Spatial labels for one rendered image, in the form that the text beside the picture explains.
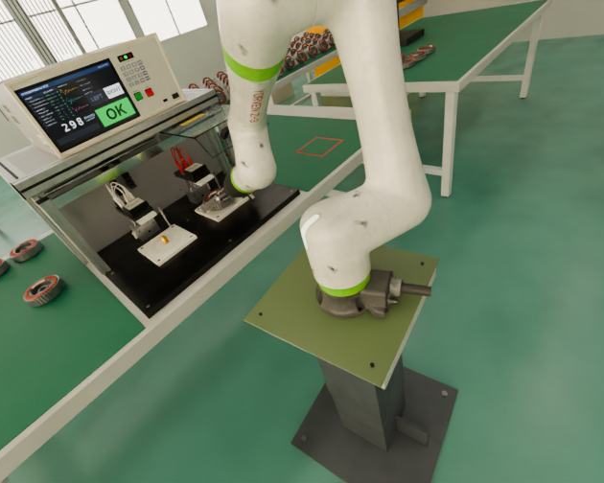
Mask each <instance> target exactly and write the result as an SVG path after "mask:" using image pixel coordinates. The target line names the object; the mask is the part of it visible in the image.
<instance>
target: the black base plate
mask: <svg viewBox="0 0 604 483"><path fill-rule="evenodd" d="M225 177H226V174H224V173H223V171H221V172H219V173H218V174H216V178H217V179H218V181H219V183H220V185H221V188H223V182H224V180H225ZM253 195H254V196H255V197H254V198H251V196H249V195H248V198H249V200H248V201H246V202H245V203H244V204H242V205H241V206H240V207H238V208H237V209H236V210H234V211H233V212H232V213H230V214H229V215H228V216H226V217H225V218H223V219H222V220H221V221H219V222H217V221H215V220H213V219H210V218H208V217H205V216H203V215H201V214H198V213H196V211H195V210H196V208H198V207H199V206H200V205H202V202H203V200H202V201H201V202H200V203H199V204H195V203H193V202H191V201H190V199H189V197H188V196H187V195H185V196H183V197H182V198H180V199H178V200H177V201H175V202H174V203H172V204H171V205H169V206H168V207H166V208H165V209H163V210H162V212H163V213H164V215H165V216H166V218H167V220H168V221H169V223H170V224H171V225H174V224H175V225H177V226H179V227H181V228H183V229H184V230H186V231H188V232H190V233H192V234H194V235H196V236H197V239H195V240H194V241H192V242H191V243H190V244H188V245H187V246H186V247H184V248H183V249H182V250H180V251H179V252H178V253H176V254H175V255H174V256H172V257H171V258H170V259H169V260H168V261H167V262H165V263H164V264H162V265H161V266H159V265H157V264H155V263H154V262H153V261H151V260H150V259H149V258H147V257H146V256H144V255H143V254H142V253H140V252H139V251H138V250H137V249H138V248H140V247H141V246H143V245H144V244H146V243H147V242H149V241H150V240H152V239H153V238H155V237H156V236H158V235H159V234H161V233H162V232H163V231H165V230H166V229H168V228H169V227H170V226H169V225H168V223H167V222H166V220H165V219H164V218H163V216H162V215H161V213H160V212H159V213H157V215H156V216H155V217H153V218H154V220H155V221H156V223H157V224H158V226H159V227H160V230H159V231H157V232H156V233H154V234H153V235H152V236H150V237H149V238H147V239H146V240H144V241H141V240H140V239H138V240H136V239H135V238H134V236H133V235H132V234H131V233H132V230H130V231H129V232H127V233H126V234H125V235H124V236H122V237H121V238H119V239H118V240H116V241H114V242H113V243H111V244H109V245H108V246H106V247H105V248H103V249H102V250H100V251H99V252H97V254H98V255H99V256H100V257H101V258H102V259H103V261H104V262H105V263H106V264H107V265H108V266H109V268H110V269H111V270H109V271H107V272H106V273H105V277H106V278H107V279H108V280H109V281H110V282H111V283H112V284H113V285H114V286H115V287H116V288H118V289H119V290H120V291H121V292H122V293H123V294H125V296H126V297H127V298H128V299H129V300H130V301H131V302H132V303H133V304H134V305H135V306H136V307H137V308H138V309H139V310H140V311H141V312H142V313H144V314H145V315H146V316H147V317H148V318H149V319H150V318H152V317H153V316H154V315H155V314H156V313H158V312H159V311H160V310H161V309H163V308H164V307H165V306H166V305H167V304H169V303H170V302H171V301H172V300H173V299H175V297H176V296H177V295H179V294H180V293H181V292H182V291H183V290H185V289H186V288H187V287H188V286H190V285H191V284H192V283H193V282H194V281H196V280H197V279H198V278H199V277H200V276H202V275H203V274H204V273H205V272H206V271H208V270H209V269H210V268H211V267H213V266H214V265H215V264H216V263H218V262H219V261H220V260H221V259H222V258H224V257H225V256H226V255H227V254H228V253H230V252H231V251H232V250H233V249H234V248H236V247H237V246H238V245H239V244H241V243H242V242H243V241H244V240H246V239H247V238H248V237H249V236H250V235H252V234H253V233H254V232H255V231H256V230H258V229H259V228H260V227H261V226H262V225H264V224H265V223H266V222H267V221H268V220H270V219H271V218H272V217H274V216H275V215H276V214H277V213H278V212H280V211H281V210H282V209H283V208H284V207H286V206H287V205H288V204H289V203H290V202H292V201H293V200H294V199H295V198H296V197H298V196H299V195H300V192H299V189H295V188H292V187H288V186H285V185H281V184H277V183H273V182H272V183H271V184H270V185H269V186H267V187H265V188H264V189H259V190H256V191H255V192H253Z"/></svg>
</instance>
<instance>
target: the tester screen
mask: <svg viewBox="0 0 604 483"><path fill-rule="evenodd" d="M117 82H119V81H118V79H117V77H116V75H115V73H114V72H113V70H112V68H111V66H110V64H109V63H108V62H106V63H103V64H100V65H97V66H94V67H91V68H89V69H86V70H83V71H80V72H78V73H76V74H73V75H70V76H67V77H64V78H61V79H59V80H54V81H51V82H48V83H46V84H43V85H40V86H38V87H35V88H32V89H30V90H27V91H24V92H21V93H18V94H19V96H20V97H21V98H22V100H23V101H24V102H25V103H26V105H27V106H28V107H29V108H30V109H31V110H32V112H33V113H34V115H35V116H36V117H37V119H38V120H39V121H40V123H41V124H42V125H43V127H44V128H45V129H46V130H47V132H48V133H49V134H50V136H51V137H52V138H53V140H54V141H55V142H56V144H57V145H58V147H59V148H60V149H61V150H63V149H65V148H67V147H69V146H71V145H73V144H76V143H78V142H79V141H81V140H83V139H85V138H88V137H90V136H92V135H94V134H96V133H98V132H101V131H103V130H105V129H107V128H109V127H113V126H115V125H117V124H119V123H121V122H123V121H124V120H127V119H129V118H131V117H133V116H135V115H137V113H135V114H133V115H130V116H128V117H126V118H125V119H123V120H120V121H118V122H116V123H114V124H112V125H110V126H106V127H105V126H104V125H103V123H102V121H101V120H100V118H99V117H98V115H97V114H96V112H95V110H97V109H99V108H101V107H104V106H106V105H108V104H112V103H114V102H117V101H119V100H122V99H123V98H125V97H127V94H126V92H125V90H124V89H123V87H122V85H121V83H120V82H119V83H120V85H121V87H122V89H123V91H124V92H125V93H123V94H121V95H119V96H116V97H114V98H111V99H109V100H107V101H104V102H102V103H98V104H95V105H93V106H92V105H91V103H90V102H89V100H87V98H86V97H85V96H86V95H88V94H91V93H93V92H96V91H98V90H101V89H103V88H106V87H108V86H110V85H112V84H115V83H117ZM80 116H81V117H82V119H83V120H84V122H85V123H86V125H84V126H80V127H78V128H76V129H74V130H71V131H69V132H67V133H65V132H64V130H63V129H62V128H61V126H60V125H61V124H64V123H66V122H68V121H71V120H73V119H75V118H78V117H80ZM96 123H98V124H99V125H100V128H98V129H96V130H94V131H91V132H89V133H87V134H85V135H83V136H81V137H79V138H77V139H75V140H73V141H71V142H68V143H66V144H64V145H62V146H61V145H60V144H59V143H58V141H57V140H58V139H61V138H63V137H65V136H67V135H70V134H72V133H74V132H76V131H79V130H81V129H83V128H85V127H89V126H91V125H93V124H96Z"/></svg>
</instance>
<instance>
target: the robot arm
mask: <svg viewBox="0 0 604 483"><path fill-rule="evenodd" d="M217 11H218V20H219V28H220V35H221V47H222V52H223V57H224V62H225V67H226V71H227V75H228V79H229V86H230V110H229V115H228V119H227V124H228V129H229V132H230V135H231V139H232V143H233V147H234V151H235V158H236V166H235V167H234V168H233V167H232V166H230V171H229V172H228V173H227V175H226V177H225V180H224V182H223V188H222V190H220V191H219V192H218V194H217V195H215V196H214V197H213V198H211V199H210V200H209V201H207V202H202V204H203V205H202V206H200V207H199V208H200V209H201V210H202V211H203V213H205V214H206V213H208V212H209V211H210V210H212V208H213V207H214V206H215V205H217V204H218V203H220V202H222V201H225V200H226V199H228V198H229V197H231V196H232V197H247V196H251V198H254V197H255V196H254V195H253V192H255V191H256V190H259V189H264V188H265V187H267V186H269V185H270V184H271V183H272V182H273V180H274V178H275V176H276V173H277V167H276V164H275V160H274V157H273V153H272V150H271V146H270V142H269V138H268V132H267V106H268V101H269V97H270V94H271V91H272V88H273V86H274V83H275V82H276V80H277V78H278V75H279V73H280V70H281V68H282V65H283V63H284V60H285V57H286V55H287V52H288V49H289V47H290V42H291V38H292V37H293V36H294V35H297V34H299V33H301V32H303V31H305V30H307V29H310V28H311V27H314V26H324V27H326V28H327V29H328V30H329V31H330V32H331V34H332V36H333V39H334V42H335V44H336V47H337V52H338V55H339V59H340V62H341V65H342V69H343V72H344V76H345V79H346V82H347V85H348V89H349V93H350V97H351V101H352V105H353V108H354V112H355V117H356V121H357V126H358V130H359V136H360V144H361V150H362V156H363V162H364V168H365V175H366V179H365V182H364V183H363V185H362V186H360V187H358V188H357V189H355V190H352V191H350V192H347V193H344V194H341V195H336V196H332V197H329V198H326V199H323V200H321V201H319V202H317V203H315V204H314V205H312V206H311V207H309V208H308V209H307V210H306V211H305V213H304V214H303V216H302V218H301V220H300V232H301V236H302V239H303V243H304V245H305V248H306V252H307V255H308V258H309V262H310V265H311V268H312V271H313V274H314V278H315V279H316V281H317V282H318V285H317V287H316V292H315V295H316V299H317V302H318V305H319V306H320V307H321V308H322V309H323V310H324V311H325V312H326V313H328V314H329V315H331V316H333V317H337V318H354V317H357V316H360V315H363V314H365V313H366V312H368V311H371V312H372V313H373V314H374V316H375V317H379V318H384V317H385V313H386V312H388V309H390V305H391V304H392V303H394V304H398V299H393V298H392V297H391V296H396V297H398V296H401V295H402V293H408V294H415V295H422V296H428V297H430V296H431V287H428V286H420V285H413V284H406V283H403V280H402V279H400V278H395V277H393V271H389V270H380V269H372V268H371V261H370V252H371V251H372V250H374V249H375V248H377V247H379V246H381V245H383V244H385V243H386V242H389V241H391V240H393V239H394V238H396V237H398V236H400V235H402V234H404V233H405V232H406V231H408V230H410V229H412V228H413V227H415V226H417V225H418V224H420V223H421V222H422V221H423V220H424V219H425V218H426V216H427V215H428V213H429V211H430V207H431V191H430V186H429V183H428V181H427V178H426V175H425V171H424V168H423V165H422V162H421V158H420V155H419V151H418V148H417V144H416V140H415V135H414V131H413V126H412V122H411V118H410V113H409V107H408V102H407V92H406V86H405V79H404V72H403V64H402V57H401V48H400V38H399V28H398V16H397V2H396V0H217Z"/></svg>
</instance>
